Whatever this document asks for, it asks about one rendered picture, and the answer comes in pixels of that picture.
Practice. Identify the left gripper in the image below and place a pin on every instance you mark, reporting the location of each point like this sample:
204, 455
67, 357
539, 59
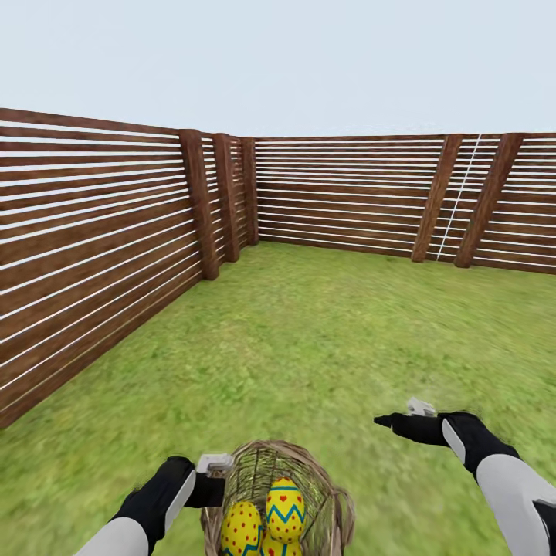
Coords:
211, 494

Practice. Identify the easter egg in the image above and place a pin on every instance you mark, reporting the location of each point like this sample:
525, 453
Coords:
271, 547
286, 514
242, 530

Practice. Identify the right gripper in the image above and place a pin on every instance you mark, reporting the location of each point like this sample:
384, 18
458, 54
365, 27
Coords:
410, 427

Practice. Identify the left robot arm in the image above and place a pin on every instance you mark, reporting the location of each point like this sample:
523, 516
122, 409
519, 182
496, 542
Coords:
146, 515

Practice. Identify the wicker basket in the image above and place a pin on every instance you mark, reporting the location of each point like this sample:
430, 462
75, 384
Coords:
331, 539

